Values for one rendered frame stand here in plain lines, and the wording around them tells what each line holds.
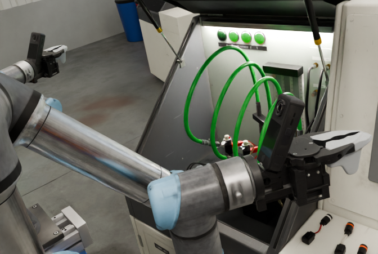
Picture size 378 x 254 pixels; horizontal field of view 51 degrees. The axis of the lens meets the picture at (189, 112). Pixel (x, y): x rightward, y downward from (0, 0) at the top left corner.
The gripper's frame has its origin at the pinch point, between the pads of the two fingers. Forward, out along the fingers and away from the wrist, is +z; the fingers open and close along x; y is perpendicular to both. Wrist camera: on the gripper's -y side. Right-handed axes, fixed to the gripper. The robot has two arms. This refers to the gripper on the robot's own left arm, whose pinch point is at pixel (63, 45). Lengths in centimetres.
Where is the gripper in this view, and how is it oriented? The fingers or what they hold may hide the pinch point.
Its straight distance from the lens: 163.6
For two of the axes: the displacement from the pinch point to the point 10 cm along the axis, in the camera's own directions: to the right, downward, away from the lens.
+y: 0.4, 8.8, 4.8
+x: 9.1, 1.6, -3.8
